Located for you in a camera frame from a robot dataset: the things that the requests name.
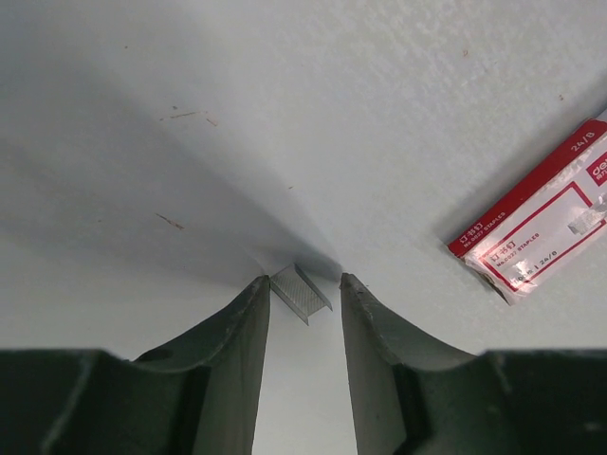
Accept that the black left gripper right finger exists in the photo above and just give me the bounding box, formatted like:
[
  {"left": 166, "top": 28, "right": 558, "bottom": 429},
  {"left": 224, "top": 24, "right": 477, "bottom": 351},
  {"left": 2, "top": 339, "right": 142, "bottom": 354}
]
[{"left": 340, "top": 273, "right": 606, "bottom": 454}]

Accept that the red white staple box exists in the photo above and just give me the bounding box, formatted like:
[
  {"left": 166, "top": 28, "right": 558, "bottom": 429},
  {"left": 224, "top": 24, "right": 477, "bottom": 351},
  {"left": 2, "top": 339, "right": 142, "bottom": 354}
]
[{"left": 448, "top": 114, "right": 606, "bottom": 305}]

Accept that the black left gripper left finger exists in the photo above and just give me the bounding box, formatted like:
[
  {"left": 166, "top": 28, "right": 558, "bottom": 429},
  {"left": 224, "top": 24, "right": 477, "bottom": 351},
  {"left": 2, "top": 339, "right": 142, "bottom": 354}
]
[{"left": 1, "top": 276, "right": 270, "bottom": 454}]

